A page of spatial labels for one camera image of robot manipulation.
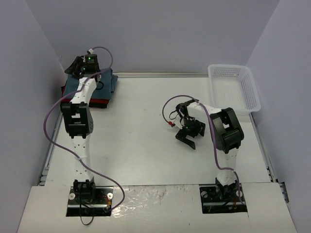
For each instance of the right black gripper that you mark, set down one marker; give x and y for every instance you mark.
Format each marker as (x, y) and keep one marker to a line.
(190, 132)

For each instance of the red folded t shirt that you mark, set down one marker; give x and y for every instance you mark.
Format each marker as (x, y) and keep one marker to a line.
(99, 96)

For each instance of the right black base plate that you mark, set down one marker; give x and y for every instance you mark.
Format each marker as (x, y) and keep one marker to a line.
(214, 202)

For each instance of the black folded t shirt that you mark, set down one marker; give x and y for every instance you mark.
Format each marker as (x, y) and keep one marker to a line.
(94, 103)

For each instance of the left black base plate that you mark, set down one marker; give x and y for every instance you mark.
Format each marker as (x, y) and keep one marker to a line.
(98, 205)

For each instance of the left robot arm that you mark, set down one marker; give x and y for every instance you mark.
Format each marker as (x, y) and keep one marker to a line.
(79, 123)

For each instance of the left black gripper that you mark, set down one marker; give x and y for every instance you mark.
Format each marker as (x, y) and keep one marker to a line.
(76, 64)

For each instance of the white plastic basket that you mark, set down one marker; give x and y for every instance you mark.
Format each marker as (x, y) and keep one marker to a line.
(233, 86)

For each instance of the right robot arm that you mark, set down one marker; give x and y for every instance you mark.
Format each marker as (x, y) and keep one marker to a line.
(226, 134)

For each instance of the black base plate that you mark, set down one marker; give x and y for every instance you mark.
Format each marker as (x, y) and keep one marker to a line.
(98, 205)
(214, 202)

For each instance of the blue t shirt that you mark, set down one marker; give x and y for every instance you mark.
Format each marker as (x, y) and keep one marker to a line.
(108, 81)

